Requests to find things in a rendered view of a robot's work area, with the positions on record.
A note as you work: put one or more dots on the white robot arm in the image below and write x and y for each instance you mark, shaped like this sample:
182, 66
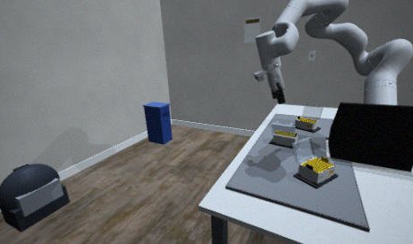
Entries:
380, 85

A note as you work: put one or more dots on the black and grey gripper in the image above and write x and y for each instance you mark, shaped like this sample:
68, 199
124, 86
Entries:
277, 83

